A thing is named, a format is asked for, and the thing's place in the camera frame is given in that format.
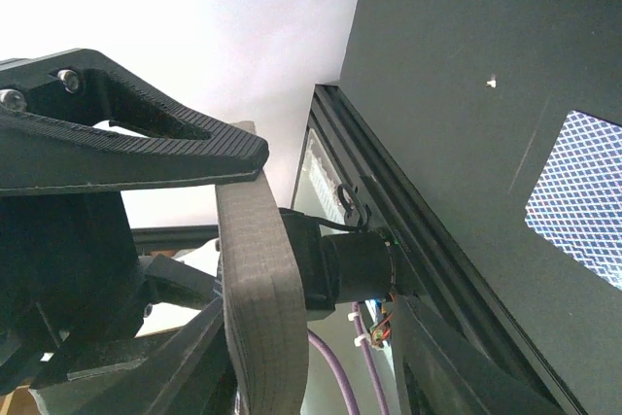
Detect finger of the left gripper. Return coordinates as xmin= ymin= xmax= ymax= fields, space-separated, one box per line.
xmin=1 ymin=49 xmax=269 ymax=191

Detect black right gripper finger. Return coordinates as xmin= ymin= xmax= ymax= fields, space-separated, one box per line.
xmin=391 ymin=295 xmax=563 ymax=414

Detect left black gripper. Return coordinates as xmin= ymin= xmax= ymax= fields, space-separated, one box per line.
xmin=1 ymin=191 xmax=228 ymax=414

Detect burn card off mat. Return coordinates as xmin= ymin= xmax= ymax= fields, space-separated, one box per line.
xmin=525 ymin=111 xmax=621 ymax=289

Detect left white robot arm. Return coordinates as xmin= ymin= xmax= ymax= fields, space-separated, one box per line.
xmin=1 ymin=49 xmax=395 ymax=414

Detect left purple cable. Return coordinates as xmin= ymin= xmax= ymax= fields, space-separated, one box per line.
xmin=305 ymin=302 xmax=390 ymax=415

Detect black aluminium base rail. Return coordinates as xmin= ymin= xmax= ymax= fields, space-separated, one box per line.
xmin=307 ymin=85 xmax=582 ymax=414

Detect white slotted cable duct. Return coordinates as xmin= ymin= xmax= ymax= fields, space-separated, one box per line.
xmin=293 ymin=129 xmax=395 ymax=349

